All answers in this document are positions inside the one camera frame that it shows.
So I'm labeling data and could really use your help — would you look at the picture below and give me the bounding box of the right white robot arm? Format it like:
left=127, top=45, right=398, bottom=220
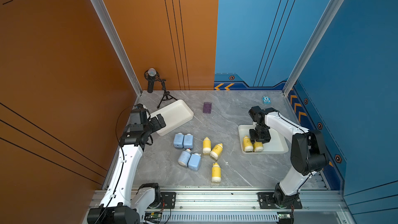
left=248, top=106, right=329, bottom=208

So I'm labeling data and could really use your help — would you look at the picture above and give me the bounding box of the purple cube toy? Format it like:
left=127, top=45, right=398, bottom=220
left=203, top=102, right=212, bottom=114

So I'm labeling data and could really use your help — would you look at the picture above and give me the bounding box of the blue sharpener lower left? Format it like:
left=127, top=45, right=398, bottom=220
left=178, top=148, right=191, bottom=167

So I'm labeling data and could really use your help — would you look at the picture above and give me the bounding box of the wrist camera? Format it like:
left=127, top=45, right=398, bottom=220
left=248, top=106, right=265, bottom=124
left=129, top=103, right=151, bottom=125

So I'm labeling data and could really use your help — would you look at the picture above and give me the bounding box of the right green circuit board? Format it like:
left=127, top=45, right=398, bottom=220
left=277, top=213, right=294, bottom=224

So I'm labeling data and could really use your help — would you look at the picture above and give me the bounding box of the black mini tripod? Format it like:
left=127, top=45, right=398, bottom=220
left=157, top=79, right=177, bottom=109

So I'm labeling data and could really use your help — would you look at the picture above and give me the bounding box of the white storage tray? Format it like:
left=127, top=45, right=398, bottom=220
left=238, top=124, right=289, bottom=155
left=151, top=100, right=194, bottom=136

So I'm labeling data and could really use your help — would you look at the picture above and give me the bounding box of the green circuit board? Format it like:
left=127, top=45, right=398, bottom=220
left=144, top=212, right=163, bottom=224
left=277, top=213, right=294, bottom=224

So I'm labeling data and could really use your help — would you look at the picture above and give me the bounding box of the right white storage tray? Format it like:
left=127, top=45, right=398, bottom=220
left=238, top=124, right=289, bottom=155

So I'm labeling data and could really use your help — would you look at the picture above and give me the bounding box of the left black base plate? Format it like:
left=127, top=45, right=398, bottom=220
left=149, top=191, right=176, bottom=209

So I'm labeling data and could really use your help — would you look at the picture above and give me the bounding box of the blue sharpener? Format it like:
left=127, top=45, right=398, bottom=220
left=183, top=133, right=194, bottom=149
left=178, top=148, right=191, bottom=167
left=188, top=153, right=202, bottom=171
left=173, top=133, right=184, bottom=148

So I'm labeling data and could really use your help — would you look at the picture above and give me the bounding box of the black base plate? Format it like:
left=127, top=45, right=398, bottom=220
left=149, top=191, right=176, bottom=209
left=257, top=191, right=303, bottom=210

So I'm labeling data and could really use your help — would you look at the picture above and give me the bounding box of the aluminium rail frame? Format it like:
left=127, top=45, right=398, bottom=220
left=82, top=185, right=357, bottom=224

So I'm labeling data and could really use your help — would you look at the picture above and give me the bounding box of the left green circuit board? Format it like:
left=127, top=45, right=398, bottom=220
left=144, top=212, right=163, bottom=224

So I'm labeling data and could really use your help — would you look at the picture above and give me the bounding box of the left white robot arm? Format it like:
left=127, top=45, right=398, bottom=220
left=87, top=110, right=166, bottom=224

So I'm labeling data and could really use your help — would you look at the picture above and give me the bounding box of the left white storage tray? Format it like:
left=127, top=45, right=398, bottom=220
left=151, top=100, right=194, bottom=136

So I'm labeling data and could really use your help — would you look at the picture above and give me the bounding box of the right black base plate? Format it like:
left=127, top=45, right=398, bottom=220
left=257, top=191, right=303, bottom=210

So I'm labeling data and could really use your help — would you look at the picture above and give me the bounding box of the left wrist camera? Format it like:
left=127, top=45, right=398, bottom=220
left=129, top=103, right=151, bottom=125

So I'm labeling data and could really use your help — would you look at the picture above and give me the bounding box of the blue sharpener upper right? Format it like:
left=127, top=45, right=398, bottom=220
left=183, top=133, right=194, bottom=149

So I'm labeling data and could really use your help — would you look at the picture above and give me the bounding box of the small teal robot toy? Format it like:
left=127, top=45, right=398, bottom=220
left=262, top=96, right=271, bottom=104

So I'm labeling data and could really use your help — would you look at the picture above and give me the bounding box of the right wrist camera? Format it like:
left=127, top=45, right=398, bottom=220
left=248, top=106, right=265, bottom=124

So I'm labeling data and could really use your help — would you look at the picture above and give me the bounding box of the black microphone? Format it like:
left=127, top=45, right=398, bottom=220
left=144, top=68, right=159, bottom=93

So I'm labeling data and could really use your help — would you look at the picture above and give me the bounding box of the blue sharpener upper left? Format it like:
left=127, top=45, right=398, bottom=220
left=173, top=133, right=184, bottom=148

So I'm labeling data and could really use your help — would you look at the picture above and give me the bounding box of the blue sharpener lower right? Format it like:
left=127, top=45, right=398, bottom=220
left=188, top=153, right=202, bottom=171

